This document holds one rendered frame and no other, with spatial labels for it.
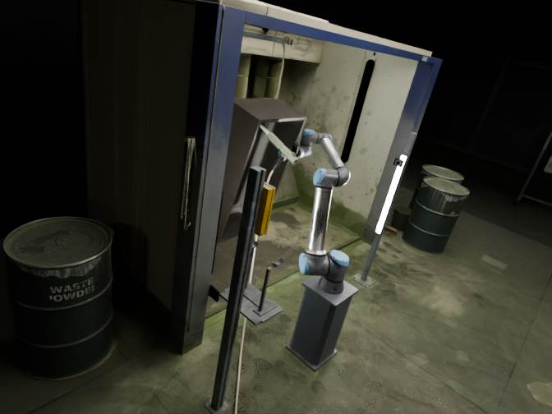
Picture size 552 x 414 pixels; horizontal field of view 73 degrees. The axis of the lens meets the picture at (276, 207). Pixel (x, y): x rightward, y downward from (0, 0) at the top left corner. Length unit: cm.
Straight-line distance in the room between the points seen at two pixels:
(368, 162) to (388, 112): 63
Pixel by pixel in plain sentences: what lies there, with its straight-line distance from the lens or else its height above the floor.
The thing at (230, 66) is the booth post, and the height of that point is 201.
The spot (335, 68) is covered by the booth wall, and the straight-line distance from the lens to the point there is 498.
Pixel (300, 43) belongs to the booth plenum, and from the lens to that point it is 475.
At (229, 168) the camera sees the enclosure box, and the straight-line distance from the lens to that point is 302.
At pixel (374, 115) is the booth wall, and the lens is 467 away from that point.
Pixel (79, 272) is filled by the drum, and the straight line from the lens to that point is 238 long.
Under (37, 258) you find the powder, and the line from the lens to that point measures 246.
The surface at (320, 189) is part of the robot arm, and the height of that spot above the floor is 134.
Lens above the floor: 221
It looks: 25 degrees down
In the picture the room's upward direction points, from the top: 12 degrees clockwise
